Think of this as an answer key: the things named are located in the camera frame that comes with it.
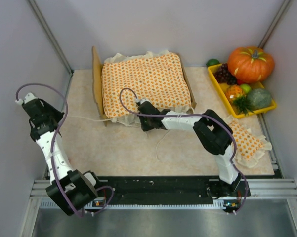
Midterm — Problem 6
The wooden pet bed frame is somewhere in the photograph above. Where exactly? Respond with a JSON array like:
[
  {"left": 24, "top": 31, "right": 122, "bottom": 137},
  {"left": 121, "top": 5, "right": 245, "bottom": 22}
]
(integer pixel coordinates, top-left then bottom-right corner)
[{"left": 92, "top": 48, "right": 196, "bottom": 126}]

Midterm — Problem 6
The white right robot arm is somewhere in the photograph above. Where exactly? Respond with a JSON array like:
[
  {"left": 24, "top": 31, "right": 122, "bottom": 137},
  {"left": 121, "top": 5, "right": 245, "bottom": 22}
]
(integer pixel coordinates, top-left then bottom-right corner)
[{"left": 136, "top": 99, "right": 242, "bottom": 199}]

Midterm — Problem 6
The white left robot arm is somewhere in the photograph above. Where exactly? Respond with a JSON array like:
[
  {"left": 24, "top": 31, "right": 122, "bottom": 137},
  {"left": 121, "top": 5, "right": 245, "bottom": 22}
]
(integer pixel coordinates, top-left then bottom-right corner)
[{"left": 18, "top": 93, "right": 100, "bottom": 216}]

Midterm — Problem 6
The yellow plastic tray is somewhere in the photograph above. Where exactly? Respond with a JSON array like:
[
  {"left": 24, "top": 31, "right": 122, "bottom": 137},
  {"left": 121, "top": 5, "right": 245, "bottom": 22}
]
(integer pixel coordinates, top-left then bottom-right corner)
[{"left": 208, "top": 64, "right": 277, "bottom": 119}]

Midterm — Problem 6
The dark green lime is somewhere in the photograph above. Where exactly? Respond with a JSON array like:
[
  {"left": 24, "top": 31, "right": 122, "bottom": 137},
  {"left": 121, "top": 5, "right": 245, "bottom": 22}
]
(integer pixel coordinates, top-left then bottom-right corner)
[{"left": 206, "top": 59, "right": 220, "bottom": 67}]

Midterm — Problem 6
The dark purple grape bunch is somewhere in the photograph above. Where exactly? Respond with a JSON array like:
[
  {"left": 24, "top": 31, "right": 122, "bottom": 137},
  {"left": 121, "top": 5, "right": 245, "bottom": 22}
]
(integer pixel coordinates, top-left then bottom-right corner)
[{"left": 214, "top": 63, "right": 237, "bottom": 85}]

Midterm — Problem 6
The orange pineapple toy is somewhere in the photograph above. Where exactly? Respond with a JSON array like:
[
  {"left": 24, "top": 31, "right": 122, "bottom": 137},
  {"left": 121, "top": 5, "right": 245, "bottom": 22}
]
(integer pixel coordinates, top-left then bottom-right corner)
[{"left": 225, "top": 85, "right": 253, "bottom": 115}]

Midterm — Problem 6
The red tomato under pumpkin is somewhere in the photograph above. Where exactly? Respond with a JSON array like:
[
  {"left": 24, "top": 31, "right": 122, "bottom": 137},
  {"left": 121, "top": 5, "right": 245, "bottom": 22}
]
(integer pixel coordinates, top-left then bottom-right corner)
[{"left": 237, "top": 79, "right": 244, "bottom": 85}]

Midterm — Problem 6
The duck print pillow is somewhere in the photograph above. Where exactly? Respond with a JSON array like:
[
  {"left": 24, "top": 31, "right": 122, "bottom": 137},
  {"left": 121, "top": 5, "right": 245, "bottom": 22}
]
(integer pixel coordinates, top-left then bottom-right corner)
[{"left": 223, "top": 116, "right": 272, "bottom": 168}]

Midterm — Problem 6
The green melon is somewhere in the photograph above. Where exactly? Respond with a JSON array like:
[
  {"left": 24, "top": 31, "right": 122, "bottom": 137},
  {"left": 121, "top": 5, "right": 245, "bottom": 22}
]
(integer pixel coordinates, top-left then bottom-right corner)
[{"left": 247, "top": 88, "right": 272, "bottom": 110}]

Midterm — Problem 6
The orange pumpkin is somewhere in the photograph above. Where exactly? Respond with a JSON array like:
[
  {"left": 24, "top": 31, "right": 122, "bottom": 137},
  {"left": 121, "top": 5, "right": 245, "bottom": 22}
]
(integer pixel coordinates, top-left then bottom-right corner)
[{"left": 227, "top": 46, "right": 275, "bottom": 83}]

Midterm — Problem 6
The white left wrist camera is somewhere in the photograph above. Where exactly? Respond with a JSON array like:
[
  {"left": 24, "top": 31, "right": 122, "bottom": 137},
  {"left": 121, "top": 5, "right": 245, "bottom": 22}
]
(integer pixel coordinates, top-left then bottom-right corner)
[{"left": 15, "top": 92, "right": 38, "bottom": 106}]

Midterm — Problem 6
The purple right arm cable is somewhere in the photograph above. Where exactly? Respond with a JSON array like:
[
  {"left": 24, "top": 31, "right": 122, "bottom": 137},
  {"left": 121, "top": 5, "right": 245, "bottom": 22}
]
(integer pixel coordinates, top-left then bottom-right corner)
[{"left": 119, "top": 87, "right": 249, "bottom": 215}]

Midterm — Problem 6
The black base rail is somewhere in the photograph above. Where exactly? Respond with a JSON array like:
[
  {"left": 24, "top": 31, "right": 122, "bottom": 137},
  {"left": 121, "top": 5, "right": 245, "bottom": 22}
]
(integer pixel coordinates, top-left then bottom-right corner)
[{"left": 99, "top": 176, "right": 246, "bottom": 205}]

